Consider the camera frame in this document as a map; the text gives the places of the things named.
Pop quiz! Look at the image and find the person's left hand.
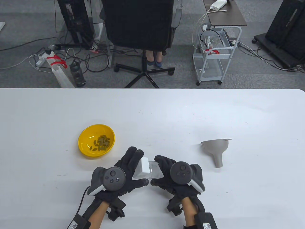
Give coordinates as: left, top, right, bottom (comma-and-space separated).
92, 146, 150, 203

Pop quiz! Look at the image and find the person's right hand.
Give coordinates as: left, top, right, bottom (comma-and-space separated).
150, 155, 205, 203

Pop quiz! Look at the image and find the clear square coffee jar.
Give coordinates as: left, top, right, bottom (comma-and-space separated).
148, 160, 165, 180

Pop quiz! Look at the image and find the white square jar lid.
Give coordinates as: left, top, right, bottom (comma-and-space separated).
133, 157, 152, 180

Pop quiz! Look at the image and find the grey hand controller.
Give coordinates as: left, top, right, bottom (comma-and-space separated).
87, 166, 126, 197
169, 161, 205, 193

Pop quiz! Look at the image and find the yellow plastic bowl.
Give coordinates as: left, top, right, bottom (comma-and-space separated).
78, 124, 116, 159

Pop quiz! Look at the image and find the grey plastic funnel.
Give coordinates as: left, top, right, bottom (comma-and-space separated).
201, 138, 233, 168

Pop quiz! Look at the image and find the person's right forearm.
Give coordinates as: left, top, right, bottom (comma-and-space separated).
182, 198, 198, 229

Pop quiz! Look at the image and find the person's left forearm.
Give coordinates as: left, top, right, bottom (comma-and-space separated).
89, 200, 113, 229

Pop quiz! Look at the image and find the black right wrist sensor pack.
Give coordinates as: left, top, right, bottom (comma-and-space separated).
194, 212, 219, 229

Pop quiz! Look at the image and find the black wrist sensor pack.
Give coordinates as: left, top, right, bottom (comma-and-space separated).
194, 212, 219, 229
69, 213, 92, 229

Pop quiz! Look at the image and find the black left wrist sensor pack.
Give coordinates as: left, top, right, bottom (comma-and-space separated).
69, 213, 92, 229

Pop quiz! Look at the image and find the black water bottle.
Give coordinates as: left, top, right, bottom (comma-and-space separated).
69, 60, 86, 88

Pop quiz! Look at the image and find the white rolling cart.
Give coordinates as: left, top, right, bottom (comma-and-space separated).
193, 23, 242, 86

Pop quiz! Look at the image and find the white power strip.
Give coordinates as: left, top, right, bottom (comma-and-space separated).
36, 52, 49, 67

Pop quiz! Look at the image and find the black office chair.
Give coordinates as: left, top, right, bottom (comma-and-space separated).
100, 0, 183, 88

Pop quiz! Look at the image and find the black computer tower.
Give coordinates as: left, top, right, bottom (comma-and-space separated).
57, 0, 95, 49

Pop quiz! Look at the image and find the brown side table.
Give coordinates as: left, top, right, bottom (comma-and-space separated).
203, 0, 247, 27

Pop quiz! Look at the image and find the white power bank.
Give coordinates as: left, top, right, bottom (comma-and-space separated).
210, 0, 228, 11

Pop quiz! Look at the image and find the black wheeled equipment stand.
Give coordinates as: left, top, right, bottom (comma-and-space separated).
252, 0, 305, 70

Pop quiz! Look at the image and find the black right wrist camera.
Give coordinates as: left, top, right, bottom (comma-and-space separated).
166, 198, 183, 216

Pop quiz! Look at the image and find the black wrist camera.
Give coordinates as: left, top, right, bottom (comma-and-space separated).
166, 198, 183, 216
107, 199, 126, 221

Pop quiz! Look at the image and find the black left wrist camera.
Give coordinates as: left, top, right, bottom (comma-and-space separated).
107, 199, 126, 221

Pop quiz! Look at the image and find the black glove cable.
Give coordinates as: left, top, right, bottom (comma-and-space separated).
76, 186, 90, 216

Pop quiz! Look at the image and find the white bag with red handles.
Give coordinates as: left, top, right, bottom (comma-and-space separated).
46, 55, 76, 88

